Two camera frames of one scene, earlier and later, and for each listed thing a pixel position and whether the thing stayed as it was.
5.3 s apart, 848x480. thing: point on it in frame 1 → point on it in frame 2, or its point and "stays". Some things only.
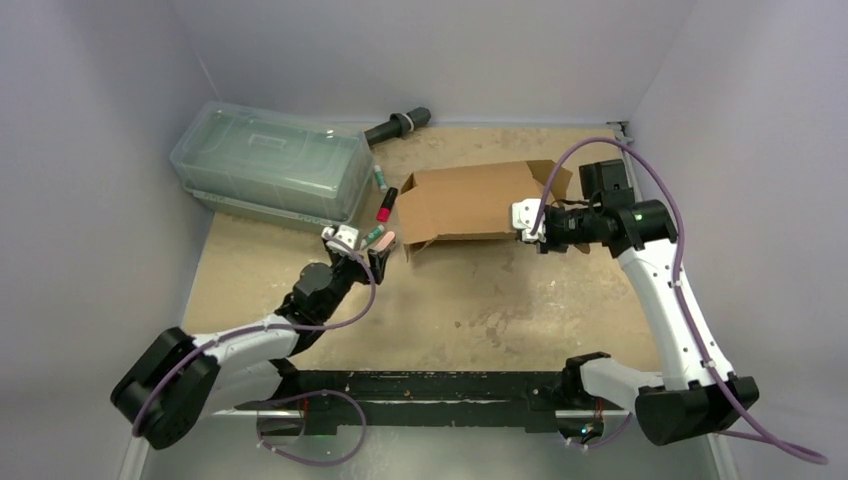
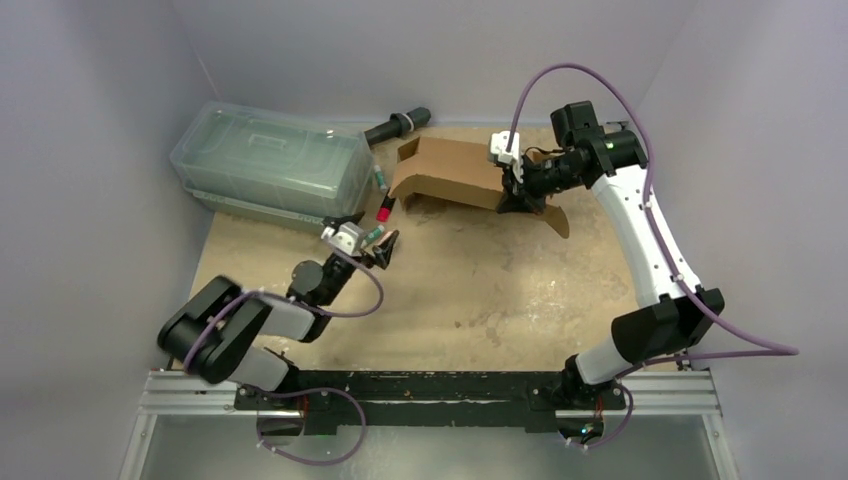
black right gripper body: (549, 229) → (519, 187)
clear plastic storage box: (298, 172) stays
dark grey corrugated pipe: (399, 124) stays
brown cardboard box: (475, 199) → (463, 173)
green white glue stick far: (380, 179) stays
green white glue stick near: (373, 235) stays
